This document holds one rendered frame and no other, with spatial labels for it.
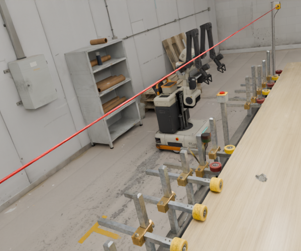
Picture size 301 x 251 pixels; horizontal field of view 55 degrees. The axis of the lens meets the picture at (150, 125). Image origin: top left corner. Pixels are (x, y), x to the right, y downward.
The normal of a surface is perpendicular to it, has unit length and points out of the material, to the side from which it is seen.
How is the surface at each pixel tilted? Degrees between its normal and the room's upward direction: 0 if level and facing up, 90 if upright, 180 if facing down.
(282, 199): 0
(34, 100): 90
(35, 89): 90
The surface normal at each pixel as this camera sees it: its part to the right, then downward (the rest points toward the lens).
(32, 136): 0.84, 0.06
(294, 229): -0.19, -0.90
